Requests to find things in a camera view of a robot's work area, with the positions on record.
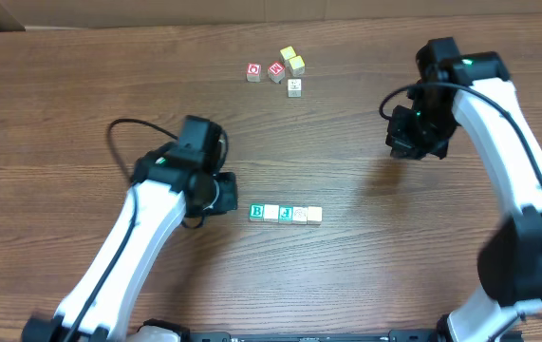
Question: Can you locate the green letter B block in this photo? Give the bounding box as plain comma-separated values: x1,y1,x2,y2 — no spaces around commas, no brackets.
249,203,264,221

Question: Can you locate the green letter F block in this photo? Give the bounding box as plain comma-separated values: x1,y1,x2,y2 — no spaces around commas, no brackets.
278,206,293,224

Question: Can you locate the plain E pretzel block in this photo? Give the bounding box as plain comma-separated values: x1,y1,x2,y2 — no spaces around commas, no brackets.
292,206,308,225

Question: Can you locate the red Y wooden block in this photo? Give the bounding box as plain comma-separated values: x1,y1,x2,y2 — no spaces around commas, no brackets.
307,206,323,225

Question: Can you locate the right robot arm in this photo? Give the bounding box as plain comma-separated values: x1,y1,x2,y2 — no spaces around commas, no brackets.
386,37,542,341

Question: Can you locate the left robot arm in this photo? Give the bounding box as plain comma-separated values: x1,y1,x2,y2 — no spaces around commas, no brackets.
21,116,238,341

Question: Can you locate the red apple picture block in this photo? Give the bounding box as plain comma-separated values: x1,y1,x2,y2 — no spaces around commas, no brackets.
246,63,261,83

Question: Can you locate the blue X wooden block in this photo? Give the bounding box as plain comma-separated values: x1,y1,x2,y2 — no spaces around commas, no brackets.
287,79,302,98

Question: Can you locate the yellow front wooden block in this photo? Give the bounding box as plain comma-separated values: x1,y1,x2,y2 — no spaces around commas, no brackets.
288,55,306,77

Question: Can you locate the yellow wooden block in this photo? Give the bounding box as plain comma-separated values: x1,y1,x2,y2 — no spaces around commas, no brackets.
288,55,306,77
280,46,297,63

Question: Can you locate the red letter M block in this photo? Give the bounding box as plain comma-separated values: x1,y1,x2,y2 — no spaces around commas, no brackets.
268,61,286,84

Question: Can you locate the yellow rear wooden block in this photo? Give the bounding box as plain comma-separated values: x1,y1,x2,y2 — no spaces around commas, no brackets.
280,46,297,63

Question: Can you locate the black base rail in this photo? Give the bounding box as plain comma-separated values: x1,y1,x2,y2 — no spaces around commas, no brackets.
127,318,526,342

